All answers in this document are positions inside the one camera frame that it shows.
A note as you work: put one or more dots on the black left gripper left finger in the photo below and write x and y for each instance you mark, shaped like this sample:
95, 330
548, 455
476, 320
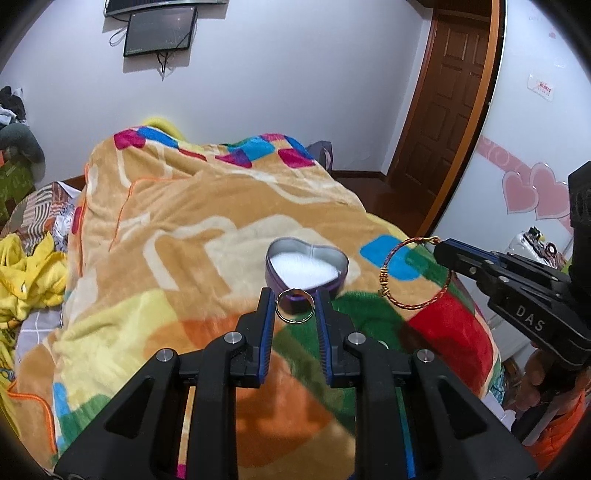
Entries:
137, 434

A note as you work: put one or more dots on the cluttered items on shelf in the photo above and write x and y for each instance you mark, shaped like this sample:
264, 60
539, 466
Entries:
532, 244

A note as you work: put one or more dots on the pink heart wall sticker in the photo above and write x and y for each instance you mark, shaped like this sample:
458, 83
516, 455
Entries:
528, 188

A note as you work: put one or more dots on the person's right hand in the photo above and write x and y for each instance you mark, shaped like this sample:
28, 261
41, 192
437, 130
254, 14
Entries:
529, 393

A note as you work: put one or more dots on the purple heart-shaped tin box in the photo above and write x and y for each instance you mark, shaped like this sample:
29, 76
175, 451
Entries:
292, 263

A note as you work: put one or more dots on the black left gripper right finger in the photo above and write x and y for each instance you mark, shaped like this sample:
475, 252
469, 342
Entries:
415, 418

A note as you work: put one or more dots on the orange sleeve forearm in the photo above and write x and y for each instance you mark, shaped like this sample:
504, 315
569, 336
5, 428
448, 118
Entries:
556, 434

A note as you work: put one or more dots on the colourful patterned fleece blanket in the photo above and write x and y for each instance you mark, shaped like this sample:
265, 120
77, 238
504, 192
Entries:
167, 249

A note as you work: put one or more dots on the grey bag behind bed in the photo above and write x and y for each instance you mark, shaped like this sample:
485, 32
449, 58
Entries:
322, 153

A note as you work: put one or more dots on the yellow crumpled cloth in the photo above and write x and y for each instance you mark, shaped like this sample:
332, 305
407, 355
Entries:
30, 282

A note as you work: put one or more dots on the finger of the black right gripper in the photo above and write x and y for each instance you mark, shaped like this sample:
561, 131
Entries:
490, 268

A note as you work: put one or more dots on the black wall monitor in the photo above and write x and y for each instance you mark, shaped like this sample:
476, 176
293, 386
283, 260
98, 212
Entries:
159, 30

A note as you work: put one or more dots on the white wall label sticker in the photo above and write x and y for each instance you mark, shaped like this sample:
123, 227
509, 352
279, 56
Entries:
540, 87

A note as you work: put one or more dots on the brown wooden door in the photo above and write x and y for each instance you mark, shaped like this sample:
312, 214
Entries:
446, 108

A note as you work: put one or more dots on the striped patterned fabric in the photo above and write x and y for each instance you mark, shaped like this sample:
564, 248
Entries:
47, 210

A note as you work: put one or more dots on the dark clothes pile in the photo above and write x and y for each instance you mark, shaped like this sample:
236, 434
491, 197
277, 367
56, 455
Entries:
17, 139

